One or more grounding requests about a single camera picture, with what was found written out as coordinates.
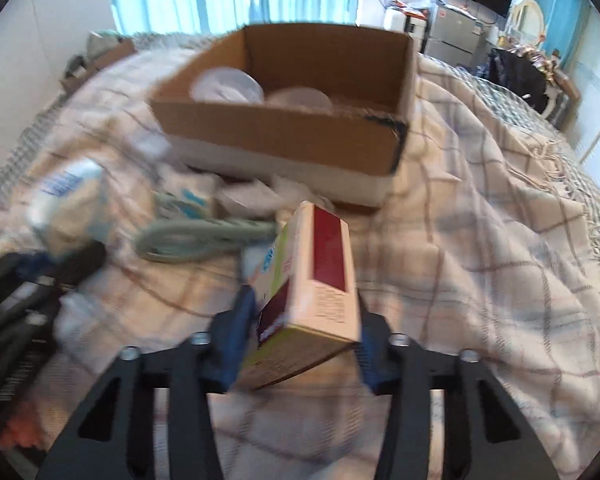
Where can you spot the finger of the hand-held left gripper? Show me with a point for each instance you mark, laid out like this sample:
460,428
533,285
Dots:
2,280
82,260

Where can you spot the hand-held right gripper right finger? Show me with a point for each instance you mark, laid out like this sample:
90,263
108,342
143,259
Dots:
375,365

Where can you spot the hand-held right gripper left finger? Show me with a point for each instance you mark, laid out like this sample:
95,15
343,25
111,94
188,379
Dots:
230,345

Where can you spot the white and blue packet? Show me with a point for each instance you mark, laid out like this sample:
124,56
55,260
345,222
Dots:
70,205

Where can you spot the white and red carton box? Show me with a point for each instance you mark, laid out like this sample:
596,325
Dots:
315,280

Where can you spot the small white blue-print packet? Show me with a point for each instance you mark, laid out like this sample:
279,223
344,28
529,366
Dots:
187,199

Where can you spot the small white box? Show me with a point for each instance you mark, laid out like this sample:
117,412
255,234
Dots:
245,200

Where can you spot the plaid blanket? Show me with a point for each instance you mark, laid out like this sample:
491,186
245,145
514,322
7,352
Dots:
480,220

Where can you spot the small brown cardboard box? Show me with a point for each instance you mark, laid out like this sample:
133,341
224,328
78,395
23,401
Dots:
97,60

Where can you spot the white round lid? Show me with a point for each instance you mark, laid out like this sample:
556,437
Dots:
227,86

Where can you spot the grey checked bedspread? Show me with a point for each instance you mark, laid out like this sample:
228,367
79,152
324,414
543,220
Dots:
510,105

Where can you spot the dark clothing on chair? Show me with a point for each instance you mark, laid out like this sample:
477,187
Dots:
522,77

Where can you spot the white appliance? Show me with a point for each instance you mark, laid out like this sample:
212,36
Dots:
394,17

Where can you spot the narrow teal curtain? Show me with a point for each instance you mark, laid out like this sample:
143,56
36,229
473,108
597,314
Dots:
555,5

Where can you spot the white oval mirror frame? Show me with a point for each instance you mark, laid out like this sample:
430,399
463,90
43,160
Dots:
515,17

